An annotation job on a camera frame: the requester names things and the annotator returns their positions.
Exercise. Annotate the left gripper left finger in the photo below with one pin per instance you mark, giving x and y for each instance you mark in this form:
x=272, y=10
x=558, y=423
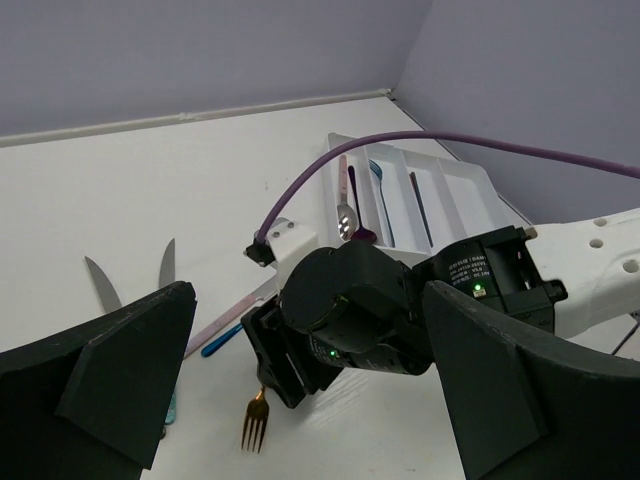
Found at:
x=90, y=402

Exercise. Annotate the purple spoon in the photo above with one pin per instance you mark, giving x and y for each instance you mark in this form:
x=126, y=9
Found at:
x=362, y=233

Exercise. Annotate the silver knife teal handle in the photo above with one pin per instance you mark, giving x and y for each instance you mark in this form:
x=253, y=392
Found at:
x=166, y=277

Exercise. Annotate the blue chopstick horizontal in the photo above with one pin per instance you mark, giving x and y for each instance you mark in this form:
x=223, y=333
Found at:
x=219, y=342

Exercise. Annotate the silver knife dark handle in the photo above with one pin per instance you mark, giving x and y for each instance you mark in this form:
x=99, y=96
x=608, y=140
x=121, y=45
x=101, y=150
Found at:
x=105, y=290

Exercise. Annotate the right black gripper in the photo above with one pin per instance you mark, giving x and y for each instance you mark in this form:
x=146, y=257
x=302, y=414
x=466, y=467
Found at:
x=352, y=307

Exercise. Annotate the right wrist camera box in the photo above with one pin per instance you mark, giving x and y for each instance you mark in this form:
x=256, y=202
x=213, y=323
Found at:
x=286, y=244

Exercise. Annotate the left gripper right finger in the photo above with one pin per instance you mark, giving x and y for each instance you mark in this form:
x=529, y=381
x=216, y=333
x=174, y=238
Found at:
x=525, y=404

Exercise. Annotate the gold fork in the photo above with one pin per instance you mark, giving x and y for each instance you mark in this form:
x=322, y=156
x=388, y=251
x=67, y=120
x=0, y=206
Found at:
x=255, y=422

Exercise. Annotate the silver spoon pink handle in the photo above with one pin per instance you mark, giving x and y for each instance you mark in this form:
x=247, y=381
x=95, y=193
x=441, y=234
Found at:
x=347, y=218

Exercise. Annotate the silver knife pink handle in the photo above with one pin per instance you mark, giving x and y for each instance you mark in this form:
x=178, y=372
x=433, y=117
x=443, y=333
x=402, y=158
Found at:
x=263, y=292

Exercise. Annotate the blue chopstick diagonal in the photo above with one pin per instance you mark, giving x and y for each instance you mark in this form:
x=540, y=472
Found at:
x=425, y=220

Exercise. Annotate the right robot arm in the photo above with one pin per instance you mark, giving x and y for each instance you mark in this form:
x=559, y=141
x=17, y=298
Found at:
x=559, y=278

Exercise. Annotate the white divided utensil tray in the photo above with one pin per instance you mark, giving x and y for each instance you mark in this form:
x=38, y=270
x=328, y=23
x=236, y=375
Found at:
x=432, y=202

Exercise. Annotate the blue fork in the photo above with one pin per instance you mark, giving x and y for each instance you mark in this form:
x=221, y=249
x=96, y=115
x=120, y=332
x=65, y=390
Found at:
x=377, y=171

